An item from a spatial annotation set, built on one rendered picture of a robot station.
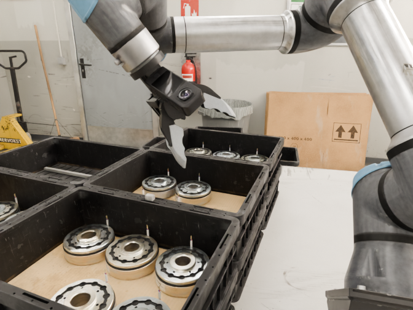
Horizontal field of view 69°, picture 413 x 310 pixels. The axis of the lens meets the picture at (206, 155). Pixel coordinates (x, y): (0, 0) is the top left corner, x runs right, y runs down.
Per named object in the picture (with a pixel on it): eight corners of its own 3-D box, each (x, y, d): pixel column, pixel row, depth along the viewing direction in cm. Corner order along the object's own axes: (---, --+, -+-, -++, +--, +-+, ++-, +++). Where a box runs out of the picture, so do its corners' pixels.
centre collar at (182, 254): (199, 256, 58) (198, 254, 58) (191, 274, 53) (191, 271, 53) (174, 253, 59) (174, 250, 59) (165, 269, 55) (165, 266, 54)
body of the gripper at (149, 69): (188, 99, 65) (152, 51, 59) (206, 100, 57) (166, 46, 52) (163, 123, 63) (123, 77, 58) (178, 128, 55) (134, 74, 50)
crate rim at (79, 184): (147, 155, 99) (147, 148, 98) (80, 194, 73) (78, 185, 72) (55, 142, 113) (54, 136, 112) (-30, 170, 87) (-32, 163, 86)
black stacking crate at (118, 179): (267, 203, 88) (269, 166, 85) (239, 267, 62) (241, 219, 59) (149, 182, 102) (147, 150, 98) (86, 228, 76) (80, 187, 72)
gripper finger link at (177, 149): (177, 163, 64) (173, 119, 62) (188, 168, 59) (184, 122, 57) (163, 165, 63) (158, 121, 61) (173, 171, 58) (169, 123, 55)
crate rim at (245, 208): (270, 173, 85) (270, 165, 84) (241, 228, 59) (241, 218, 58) (147, 155, 99) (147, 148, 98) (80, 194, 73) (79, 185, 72)
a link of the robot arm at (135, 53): (150, 23, 50) (113, 54, 48) (168, 47, 52) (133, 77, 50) (139, 31, 56) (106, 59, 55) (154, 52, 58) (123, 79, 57)
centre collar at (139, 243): (149, 245, 61) (149, 242, 61) (134, 259, 57) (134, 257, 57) (129, 239, 63) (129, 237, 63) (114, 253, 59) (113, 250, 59)
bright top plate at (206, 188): (214, 184, 90) (214, 182, 89) (204, 200, 81) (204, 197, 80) (183, 180, 92) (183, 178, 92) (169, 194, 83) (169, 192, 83)
